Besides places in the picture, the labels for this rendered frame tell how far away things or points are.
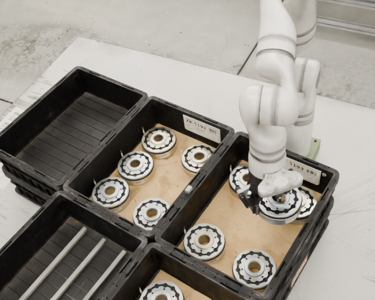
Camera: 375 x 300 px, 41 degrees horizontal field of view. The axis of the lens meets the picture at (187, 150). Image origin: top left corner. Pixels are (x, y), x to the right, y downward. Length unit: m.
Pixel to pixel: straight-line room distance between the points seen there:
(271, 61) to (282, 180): 0.23
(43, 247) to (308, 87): 0.81
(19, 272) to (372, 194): 1.00
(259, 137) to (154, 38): 2.43
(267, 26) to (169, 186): 0.62
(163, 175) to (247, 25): 2.04
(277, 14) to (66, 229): 0.79
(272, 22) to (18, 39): 2.83
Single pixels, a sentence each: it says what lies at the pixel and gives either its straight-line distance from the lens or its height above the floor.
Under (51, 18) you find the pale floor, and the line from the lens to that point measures 3.73.
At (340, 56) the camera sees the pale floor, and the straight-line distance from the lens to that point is 3.11.
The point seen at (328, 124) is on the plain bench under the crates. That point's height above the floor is 0.70.
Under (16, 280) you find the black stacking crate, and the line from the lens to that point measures 1.36.
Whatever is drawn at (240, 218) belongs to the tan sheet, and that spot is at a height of 0.83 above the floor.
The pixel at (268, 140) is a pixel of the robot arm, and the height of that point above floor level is 1.25.
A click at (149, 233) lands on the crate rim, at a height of 0.93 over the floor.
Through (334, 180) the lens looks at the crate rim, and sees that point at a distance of 1.28.
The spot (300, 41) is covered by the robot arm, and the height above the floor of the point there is 1.22.
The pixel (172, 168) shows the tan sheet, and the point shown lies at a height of 0.83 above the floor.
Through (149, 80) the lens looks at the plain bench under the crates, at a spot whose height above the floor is 0.70.
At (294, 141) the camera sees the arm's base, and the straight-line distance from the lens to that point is 1.50.
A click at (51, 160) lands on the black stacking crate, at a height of 0.83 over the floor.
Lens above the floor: 1.94
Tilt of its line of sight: 49 degrees down
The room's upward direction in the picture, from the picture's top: 9 degrees counter-clockwise
